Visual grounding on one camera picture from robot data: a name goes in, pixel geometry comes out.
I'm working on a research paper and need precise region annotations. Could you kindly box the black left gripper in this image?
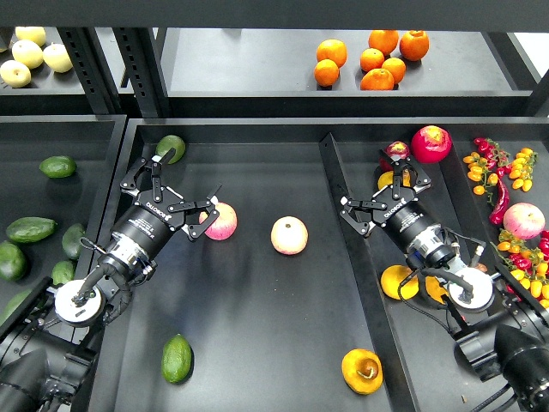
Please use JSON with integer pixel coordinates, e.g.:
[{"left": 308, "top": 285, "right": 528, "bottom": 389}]
[{"left": 109, "top": 148, "right": 222, "bottom": 262}]

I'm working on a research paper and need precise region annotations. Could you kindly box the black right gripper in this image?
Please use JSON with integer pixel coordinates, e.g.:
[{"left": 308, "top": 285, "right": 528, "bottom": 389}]
[{"left": 337, "top": 150, "right": 443, "bottom": 258}]

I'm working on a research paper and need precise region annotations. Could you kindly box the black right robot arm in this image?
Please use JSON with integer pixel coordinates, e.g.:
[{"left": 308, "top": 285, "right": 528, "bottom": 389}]
[{"left": 335, "top": 156, "right": 548, "bottom": 411}]

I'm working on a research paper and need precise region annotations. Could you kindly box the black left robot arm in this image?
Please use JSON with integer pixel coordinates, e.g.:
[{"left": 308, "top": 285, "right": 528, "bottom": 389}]
[{"left": 1, "top": 148, "right": 219, "bottom": 411}]

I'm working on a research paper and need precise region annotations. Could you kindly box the green avocado tray corner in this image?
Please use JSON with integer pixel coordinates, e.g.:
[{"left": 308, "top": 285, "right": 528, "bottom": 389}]
[{"left": 155, "top": 135, "right": 186, "bottom": 164}]

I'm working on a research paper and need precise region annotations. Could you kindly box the yellow pear right tray left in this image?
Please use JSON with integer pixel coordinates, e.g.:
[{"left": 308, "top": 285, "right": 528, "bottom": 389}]
[{"left": 380, "top": 264, "right": 419, "bottom": 300}]

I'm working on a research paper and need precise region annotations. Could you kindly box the yellow pear tray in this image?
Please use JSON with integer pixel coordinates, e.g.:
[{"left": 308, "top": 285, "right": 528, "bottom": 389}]
[
  {"left": 380, "top": 264, "right": 419, "bottom": 300},
  {"left": 474, "top": 263, "right": 488, "bottom": 274},
  {"left": 425, "top": 276, "right": 448, "bottom": 305}
]

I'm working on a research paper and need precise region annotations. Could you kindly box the yellow pear right tray middle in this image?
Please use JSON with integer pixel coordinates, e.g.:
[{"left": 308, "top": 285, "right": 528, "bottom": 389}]
[{"left": 425, "top": 276, "right": 448, "bottom": 305}]

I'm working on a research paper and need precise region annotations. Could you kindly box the green avocado left tray top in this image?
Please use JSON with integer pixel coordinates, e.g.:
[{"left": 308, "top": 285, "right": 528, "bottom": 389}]
[{"left": 39, "top": 155, "right": 77, "bottom": 179}]

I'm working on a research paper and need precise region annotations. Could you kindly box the dark green long avocado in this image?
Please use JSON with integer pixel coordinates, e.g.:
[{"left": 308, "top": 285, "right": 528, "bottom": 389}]
[{"left": 6, "top": 216, "right": 57, "bottom": 244}]

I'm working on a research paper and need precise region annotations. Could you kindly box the dark avocado left edge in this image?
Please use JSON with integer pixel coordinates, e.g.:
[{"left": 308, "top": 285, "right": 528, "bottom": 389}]
[{"left": 0, "top": 241, "right": 28, "bottom": 282}]

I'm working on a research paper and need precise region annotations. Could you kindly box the pale yellow pear right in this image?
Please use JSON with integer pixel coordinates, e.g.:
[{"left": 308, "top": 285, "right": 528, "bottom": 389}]
[{"left": 43, "top": 43, "right": 73, "bottom": 73}]

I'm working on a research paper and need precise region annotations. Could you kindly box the dark avocado bottom left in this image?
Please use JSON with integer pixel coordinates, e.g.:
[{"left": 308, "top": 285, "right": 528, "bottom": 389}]
[{"left": 1, "top": 288, "right": 33, "bottom": 324}]

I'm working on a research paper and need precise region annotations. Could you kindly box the pale yellow pear front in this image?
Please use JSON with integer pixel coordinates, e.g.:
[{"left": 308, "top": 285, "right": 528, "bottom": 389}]
[{"left": 1, "top": 60, "right": 32, "bottom": 88}]

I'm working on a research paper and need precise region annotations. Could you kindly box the dark red apple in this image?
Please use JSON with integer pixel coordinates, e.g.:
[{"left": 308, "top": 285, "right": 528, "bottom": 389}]
[{"left": 379, "top": 141, "right": 410, "bottom": 173}]

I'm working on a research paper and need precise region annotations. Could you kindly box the pink apple left centre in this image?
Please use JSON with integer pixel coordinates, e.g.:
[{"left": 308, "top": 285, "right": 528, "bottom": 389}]
[{"left": 205, "top": 202, "right": 238, "bottom": 241}]

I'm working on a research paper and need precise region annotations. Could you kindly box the bright red apple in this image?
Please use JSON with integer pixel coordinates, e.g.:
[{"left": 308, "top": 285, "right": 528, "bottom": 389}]
[{"left": 411, "top": 125, "right": 452, "bottom": 164}]

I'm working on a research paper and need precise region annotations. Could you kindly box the red chili pepper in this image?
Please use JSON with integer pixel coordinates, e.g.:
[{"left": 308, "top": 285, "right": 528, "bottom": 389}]
[{"left": 489, "top": 179, "right": 510, "bottom": 225}]

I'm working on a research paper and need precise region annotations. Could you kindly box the pale pink apple centre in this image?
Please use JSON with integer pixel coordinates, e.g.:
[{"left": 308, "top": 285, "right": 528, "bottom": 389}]
[{"left": 270, "top": 216, "right": 309, "bottom": 256}]

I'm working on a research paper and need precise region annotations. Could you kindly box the upper cherry tomato bunch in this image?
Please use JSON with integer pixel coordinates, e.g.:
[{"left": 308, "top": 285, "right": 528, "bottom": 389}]
[{"left": 462, "top": 137, "right": 538, "bottom": 206}]

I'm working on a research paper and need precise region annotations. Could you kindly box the cherry tomato bunch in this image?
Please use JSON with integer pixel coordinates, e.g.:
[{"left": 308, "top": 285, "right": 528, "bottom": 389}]
[
  {"left": 492, "top": 229, "right": 548, "bottom": 311},
  {"left": 462, "top": 137, "right": 538, "bottom": 206}
]

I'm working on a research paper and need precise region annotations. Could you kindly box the orange back front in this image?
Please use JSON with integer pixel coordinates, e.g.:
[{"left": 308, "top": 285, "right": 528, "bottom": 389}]
[{"left": 360, "top": 68, "right": 395, "bottom": 90}]

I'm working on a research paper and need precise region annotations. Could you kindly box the orange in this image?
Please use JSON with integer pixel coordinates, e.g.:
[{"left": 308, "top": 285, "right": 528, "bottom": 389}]
[
  {"left": 313, "top": 59, "right": 340, "bottom": 88},
  {"left": 360, "top": 68, "right": 395, "bottom": 90},
  {"left": 382, "top": 58, "right": 407, "bottom": 85},
  {"left": 399, "top": 30, "right": 430, "bottom": 62},
  {"left": 316, "top": 39, "right": 347, "bottom": 68},
  {"left": 359, "top": 48, "right": 385, "bottom": 73},
  {"left": 368, "top": 30, "right": 399, "bottom": 56}
]

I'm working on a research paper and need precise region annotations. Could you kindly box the orange back right lower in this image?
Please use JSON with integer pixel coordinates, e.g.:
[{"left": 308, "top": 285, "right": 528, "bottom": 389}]
[{"left": 382, "top": 58, "right": 407, "bottom": 85}]

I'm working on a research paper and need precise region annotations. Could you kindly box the pink apple far right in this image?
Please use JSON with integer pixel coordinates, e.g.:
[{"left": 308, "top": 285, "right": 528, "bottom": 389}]
[{"left": 503, "top": 203, "right": 546, "bottom": 240}]

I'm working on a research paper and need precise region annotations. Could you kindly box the orange back centre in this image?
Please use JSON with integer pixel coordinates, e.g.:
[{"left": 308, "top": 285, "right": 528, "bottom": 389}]
[{"left": 359, "top": 48, "right": 385, "bottom": 73}]

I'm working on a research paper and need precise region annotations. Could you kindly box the orange back left lower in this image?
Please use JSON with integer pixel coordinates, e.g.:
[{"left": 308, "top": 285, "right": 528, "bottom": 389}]
[{"left": 313, "top": 59, "right": 340, "bottom": 88}]

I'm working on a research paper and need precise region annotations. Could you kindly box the black centre tray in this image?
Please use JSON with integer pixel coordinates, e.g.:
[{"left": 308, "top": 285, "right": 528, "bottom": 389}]
[{"left": 53, "top": 118, "right": 549, "bottom": 412}]

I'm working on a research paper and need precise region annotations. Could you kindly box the orange back top right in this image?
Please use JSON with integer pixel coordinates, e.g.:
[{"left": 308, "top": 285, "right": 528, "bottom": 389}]
[{"left": 399, "top": 30, "right": 430, "bottom": 62}]

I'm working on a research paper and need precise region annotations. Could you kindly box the lower cherry tomato bunch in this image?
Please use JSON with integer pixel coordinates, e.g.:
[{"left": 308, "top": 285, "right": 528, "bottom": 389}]
[{"left": 492, "top": 229, "right": 548, "bottom": 311}]

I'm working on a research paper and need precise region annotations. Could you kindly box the orange back top middle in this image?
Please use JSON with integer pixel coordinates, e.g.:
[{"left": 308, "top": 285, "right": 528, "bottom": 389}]
[{"left": 368, "top": 30, "right": 399, "bottom": 56}]

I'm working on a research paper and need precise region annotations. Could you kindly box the orange back left upper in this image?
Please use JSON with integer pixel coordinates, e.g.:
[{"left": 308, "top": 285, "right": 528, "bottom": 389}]
[{"left": 316, "top": 39, "right": 347, "bottom": 68}]

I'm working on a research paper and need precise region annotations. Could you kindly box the black tray divider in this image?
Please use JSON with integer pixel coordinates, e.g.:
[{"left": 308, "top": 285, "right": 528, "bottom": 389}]
[{"left": 318, "top": 132, "right": 420, "bottom": 411}]

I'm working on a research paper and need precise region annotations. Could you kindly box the dark avocado by tray wall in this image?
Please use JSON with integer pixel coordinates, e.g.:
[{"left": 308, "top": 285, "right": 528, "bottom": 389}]
[{"left": 62, "top": 223, "right": 86, "bottom": 260}]

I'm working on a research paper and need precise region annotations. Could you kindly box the black metal shelf frame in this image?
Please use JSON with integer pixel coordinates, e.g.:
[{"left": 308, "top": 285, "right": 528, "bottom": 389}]
[{"left": 1, "top": 1, "right": 548, "bottom": 118}]

